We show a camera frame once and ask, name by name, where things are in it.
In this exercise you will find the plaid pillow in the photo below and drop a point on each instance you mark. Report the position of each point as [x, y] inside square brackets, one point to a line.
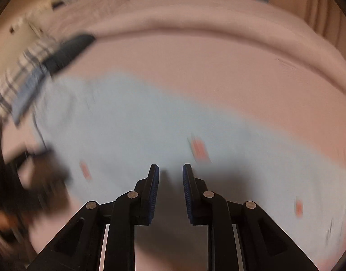
[13, 77]

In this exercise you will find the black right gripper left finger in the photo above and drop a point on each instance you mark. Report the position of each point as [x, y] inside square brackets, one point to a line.
[134, 208]

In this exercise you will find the rolled dark navy garment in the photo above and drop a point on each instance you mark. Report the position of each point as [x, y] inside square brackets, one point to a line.
[67, 52]

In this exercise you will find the light blue denim pants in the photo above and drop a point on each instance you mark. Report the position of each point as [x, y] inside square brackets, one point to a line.
[109, 131]

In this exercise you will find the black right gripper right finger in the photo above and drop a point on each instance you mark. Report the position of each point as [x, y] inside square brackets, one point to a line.
[207, 208]

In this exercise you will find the pink duvet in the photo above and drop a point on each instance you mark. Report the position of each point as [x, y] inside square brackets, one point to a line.
[249, 19]

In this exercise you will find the blue folded garment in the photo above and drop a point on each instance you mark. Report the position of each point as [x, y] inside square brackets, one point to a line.
[29, 90]

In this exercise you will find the person's left hand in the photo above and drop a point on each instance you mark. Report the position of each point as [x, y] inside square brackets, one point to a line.
[7, 221]

